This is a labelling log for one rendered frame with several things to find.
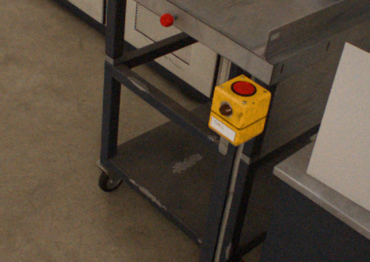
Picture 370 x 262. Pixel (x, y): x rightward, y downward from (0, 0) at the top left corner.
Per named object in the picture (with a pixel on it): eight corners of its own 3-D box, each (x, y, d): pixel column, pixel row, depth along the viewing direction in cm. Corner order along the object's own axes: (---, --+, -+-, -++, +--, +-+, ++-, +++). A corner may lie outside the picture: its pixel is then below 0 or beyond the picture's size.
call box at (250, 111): (236, 148, 129) (244, 105, 123) (207, 127, 133) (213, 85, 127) (263, 132, 134) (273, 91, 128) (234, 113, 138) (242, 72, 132)
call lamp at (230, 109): (226, 123, 126) (229, 108, 124) (214, 114, 128) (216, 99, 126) (231, 120, 127) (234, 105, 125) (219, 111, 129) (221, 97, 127)
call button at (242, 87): (243, 101, 126) (244, 95, 125) (228, 92, 128) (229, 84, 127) (257, 94, 128) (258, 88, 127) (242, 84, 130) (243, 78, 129)
